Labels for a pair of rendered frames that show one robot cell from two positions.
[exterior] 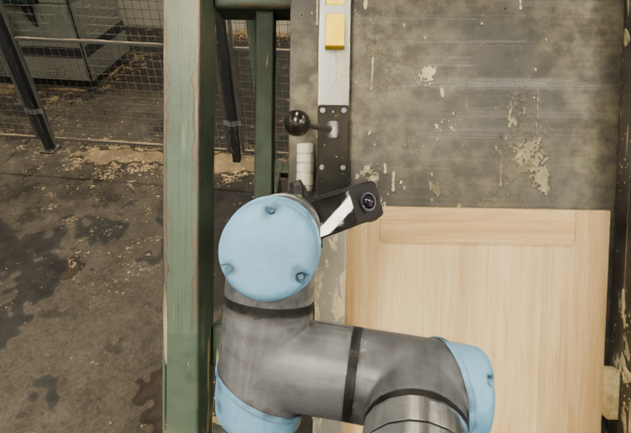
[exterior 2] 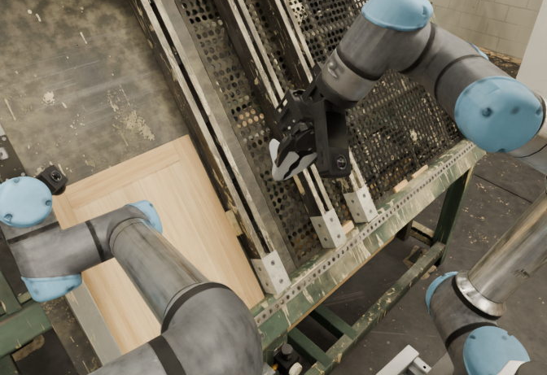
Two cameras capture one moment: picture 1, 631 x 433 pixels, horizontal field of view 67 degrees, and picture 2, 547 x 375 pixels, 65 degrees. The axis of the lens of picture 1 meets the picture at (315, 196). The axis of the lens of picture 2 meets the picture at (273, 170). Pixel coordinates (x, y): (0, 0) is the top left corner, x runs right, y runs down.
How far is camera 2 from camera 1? 0.41 m
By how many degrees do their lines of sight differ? 37
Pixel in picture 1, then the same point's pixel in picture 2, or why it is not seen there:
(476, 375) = (145, 207)
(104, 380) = not seen: outside the picture
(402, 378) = (115, 221)
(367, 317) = not seen: hidden behind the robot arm
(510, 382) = (187, 246)
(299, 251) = (41, 192)
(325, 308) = not seen: hidden behind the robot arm
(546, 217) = (159, 151)
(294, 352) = (62, 242)
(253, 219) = (10, 188)
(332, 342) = (78, 228)
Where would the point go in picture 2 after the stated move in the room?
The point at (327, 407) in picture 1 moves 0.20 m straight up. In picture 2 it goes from (90, 255) to (53, 148)
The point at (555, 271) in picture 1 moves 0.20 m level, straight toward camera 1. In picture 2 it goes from (178, 177) to (178, 223)
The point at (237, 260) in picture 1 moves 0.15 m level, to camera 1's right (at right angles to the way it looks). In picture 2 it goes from (11, 210) to (108, 167)
